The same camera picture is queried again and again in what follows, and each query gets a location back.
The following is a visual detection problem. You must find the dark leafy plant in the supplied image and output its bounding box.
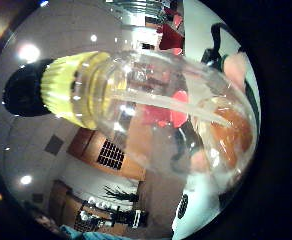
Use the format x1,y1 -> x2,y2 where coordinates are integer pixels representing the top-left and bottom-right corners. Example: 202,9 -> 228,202
103,185 -> 141,204

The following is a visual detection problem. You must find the black round object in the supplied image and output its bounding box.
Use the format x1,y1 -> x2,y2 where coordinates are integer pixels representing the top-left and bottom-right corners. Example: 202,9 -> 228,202
1,58 -> 55,118

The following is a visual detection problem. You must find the black grid panel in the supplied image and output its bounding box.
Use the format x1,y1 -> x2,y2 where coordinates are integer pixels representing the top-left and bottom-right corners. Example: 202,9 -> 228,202
96,139 -> 126,171

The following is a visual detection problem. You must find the white device with black grille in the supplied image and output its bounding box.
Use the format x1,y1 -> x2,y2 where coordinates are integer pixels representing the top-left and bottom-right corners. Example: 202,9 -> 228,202
171,176 -> 227,240

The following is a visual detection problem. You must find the clear plastic bottle yellow cap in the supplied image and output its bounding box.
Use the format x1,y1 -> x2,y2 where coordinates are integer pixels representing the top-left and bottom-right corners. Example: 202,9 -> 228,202
40,49 -> 259,196

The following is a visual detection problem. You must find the teal cloth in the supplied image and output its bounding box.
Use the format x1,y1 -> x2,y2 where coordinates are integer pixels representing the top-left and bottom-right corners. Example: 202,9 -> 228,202
59,224 -> 120,240

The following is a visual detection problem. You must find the dark square ceiling vent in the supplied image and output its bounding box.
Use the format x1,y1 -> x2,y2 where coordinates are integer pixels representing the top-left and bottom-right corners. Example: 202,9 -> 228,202
44,134 -> 65,157

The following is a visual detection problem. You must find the wooden wall cabinet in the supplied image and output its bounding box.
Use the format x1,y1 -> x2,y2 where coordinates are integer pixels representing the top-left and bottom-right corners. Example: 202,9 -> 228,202
66,127 -> 148,182

